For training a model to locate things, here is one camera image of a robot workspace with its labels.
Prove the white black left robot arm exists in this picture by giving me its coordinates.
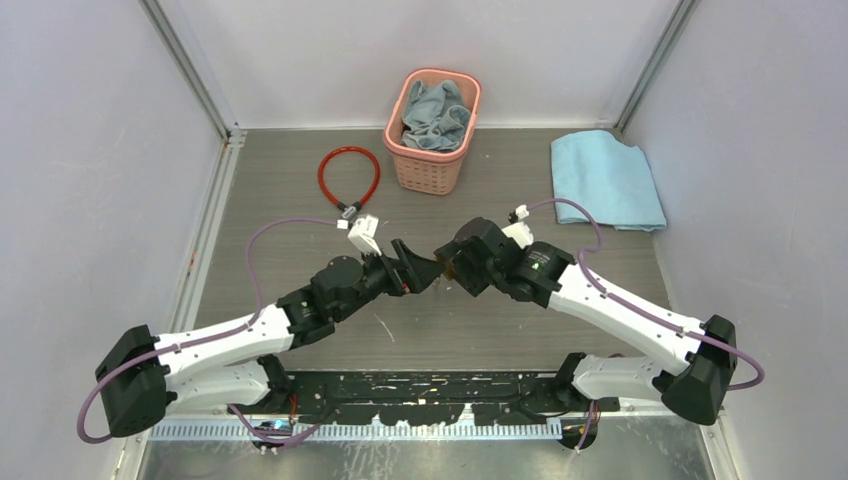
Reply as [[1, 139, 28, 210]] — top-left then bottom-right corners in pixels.
[[86, 239, 445, 438]]

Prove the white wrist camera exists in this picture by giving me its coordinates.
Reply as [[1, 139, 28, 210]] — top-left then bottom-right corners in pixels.
[[336, 214, 382, 256], [502, 204, 534, 248]]

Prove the pink plastic basket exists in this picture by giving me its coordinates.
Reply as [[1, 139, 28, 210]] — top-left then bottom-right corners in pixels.
[[382, 68, 482, 195]]

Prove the light blue folded towel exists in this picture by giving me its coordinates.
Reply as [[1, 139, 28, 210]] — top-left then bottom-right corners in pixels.
[[550, 130, 667, 232]]

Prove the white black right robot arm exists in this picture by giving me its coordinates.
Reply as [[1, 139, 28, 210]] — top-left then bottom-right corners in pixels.
[[434, 217, 737, 425]]

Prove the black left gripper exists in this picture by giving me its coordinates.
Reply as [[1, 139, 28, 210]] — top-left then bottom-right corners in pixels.
[[334, 239, 444, 321]]

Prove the brass padlock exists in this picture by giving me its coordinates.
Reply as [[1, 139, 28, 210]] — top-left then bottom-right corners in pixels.
[[443, 261, 456, 281]]

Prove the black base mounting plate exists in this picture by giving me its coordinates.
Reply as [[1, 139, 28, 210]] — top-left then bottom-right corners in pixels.
[[238, 371, 588, 426]]

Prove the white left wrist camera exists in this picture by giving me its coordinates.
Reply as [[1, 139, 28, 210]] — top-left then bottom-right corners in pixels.
[[336, 214, 382, 256]]

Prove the red cable lock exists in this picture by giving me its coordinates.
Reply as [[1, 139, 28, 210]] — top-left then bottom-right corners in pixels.
[[317, 146, 382, 220]]

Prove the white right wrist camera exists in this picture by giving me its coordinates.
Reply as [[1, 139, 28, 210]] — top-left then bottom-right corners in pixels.
[[502, 204, 534, 248]]

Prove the grey cloth in basket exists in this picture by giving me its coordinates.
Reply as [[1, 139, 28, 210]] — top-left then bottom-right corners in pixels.
[[401, 80, 471, 153]]

